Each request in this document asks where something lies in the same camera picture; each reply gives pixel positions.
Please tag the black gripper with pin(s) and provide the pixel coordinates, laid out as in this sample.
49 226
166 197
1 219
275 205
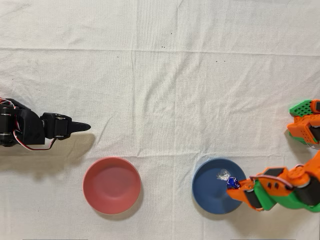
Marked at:
60 126

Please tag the orange green gripper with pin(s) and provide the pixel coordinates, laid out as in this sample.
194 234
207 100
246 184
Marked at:
246 190

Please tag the blue candy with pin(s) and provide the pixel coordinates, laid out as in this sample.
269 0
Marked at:
232 182

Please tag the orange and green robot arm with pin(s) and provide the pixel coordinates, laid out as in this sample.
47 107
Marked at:
312 165

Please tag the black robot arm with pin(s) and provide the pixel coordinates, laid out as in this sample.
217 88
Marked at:
27 125

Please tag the blue bowl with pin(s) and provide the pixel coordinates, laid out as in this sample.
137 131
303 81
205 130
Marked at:
207 187

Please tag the pink bowl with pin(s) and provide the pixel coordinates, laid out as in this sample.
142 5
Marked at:
112 186

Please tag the white tablecloth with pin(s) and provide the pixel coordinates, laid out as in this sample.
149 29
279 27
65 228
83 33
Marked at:
150 100

